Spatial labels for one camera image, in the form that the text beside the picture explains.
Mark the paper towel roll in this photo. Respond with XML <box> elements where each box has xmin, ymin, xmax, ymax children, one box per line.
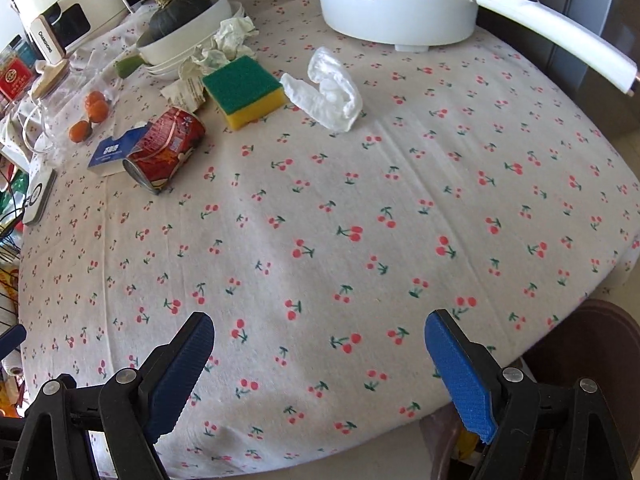
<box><xmin>0</xmin><ymin>350</ymin><xmax>23</xmax><ymax>391</ymax></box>

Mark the red tin can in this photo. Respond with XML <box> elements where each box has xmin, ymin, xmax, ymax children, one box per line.
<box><xmin>122</xmin><ymin>106</ymin><xmax>207</xmax><ymax>195</ymax></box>

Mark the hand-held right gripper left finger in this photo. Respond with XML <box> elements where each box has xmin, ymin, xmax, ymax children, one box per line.
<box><xmin>0</xmin><ymin>311</ymin><xmax>216</xmax><ymax>480</ymax></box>

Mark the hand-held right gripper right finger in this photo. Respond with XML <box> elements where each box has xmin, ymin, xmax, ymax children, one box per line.
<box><xmin>424</xmin><ymin>309</ymin><xmax>640</xmax><ymax>480</ymax></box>

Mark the green and yellow sponge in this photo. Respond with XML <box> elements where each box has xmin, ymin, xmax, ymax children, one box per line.
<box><xmin>201</xmin><ymin>55</ymin><xmax>287</xmax><ymax>132</ymax></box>

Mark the white printed wrapper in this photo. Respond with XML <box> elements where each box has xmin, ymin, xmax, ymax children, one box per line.
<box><xmin>160</xmin><ymin>46</ymin><xmax>228</xmax><ymax>111</ymax></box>

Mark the white round-dial device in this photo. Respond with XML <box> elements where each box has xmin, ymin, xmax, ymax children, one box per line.
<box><xmin>22</xmin><ymin>167</ymin><xmax>57</xmax><ymax>226</ymax></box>

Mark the small blue and white box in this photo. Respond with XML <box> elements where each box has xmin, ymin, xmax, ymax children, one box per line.
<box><xmin>87</xmin><ymin>121</ymin><xmax>153</xmax><ymax>177</ymax></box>

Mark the white tissue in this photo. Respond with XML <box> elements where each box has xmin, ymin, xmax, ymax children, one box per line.
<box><xmin>279</xmin><ymin>46</ymin><xmax>363</xmax><ymax>133</ymax></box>

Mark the cherry print tablecloth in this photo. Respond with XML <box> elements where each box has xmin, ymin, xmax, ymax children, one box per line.
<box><xmin>15</xmin><ymin>0</ymin><xmax>640</xmax><ymax>480</ymax></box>

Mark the white electric pot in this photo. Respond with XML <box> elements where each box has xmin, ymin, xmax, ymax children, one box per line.
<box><xmin>310</xmin><ymin>0</ymin><xmax>640</xmax><ymax>98</ymax></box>

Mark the glass jar with wooden lid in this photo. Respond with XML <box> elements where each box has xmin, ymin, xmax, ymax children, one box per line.
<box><xmin>20</xmin><ymin>57</ymin><xmax>116</xmax><ymax>156</ymax></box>

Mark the small green vegetable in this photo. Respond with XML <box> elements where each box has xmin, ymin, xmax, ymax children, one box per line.
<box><xmin>115</xmin><ymin>54</ymin><xmax>147</xmax><ymax>79</ymax></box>

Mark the dark green pumpkin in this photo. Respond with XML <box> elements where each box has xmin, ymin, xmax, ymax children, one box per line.
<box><xmin>137</xmin><ymin>0</ymin><xmax>213</xmax><ymax>48</ymax></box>

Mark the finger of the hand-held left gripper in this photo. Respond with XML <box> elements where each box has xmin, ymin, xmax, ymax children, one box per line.
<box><xmin>0</xmin><ymin>324</ymin><xmax>27</xmax><ymax>361</ymax></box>

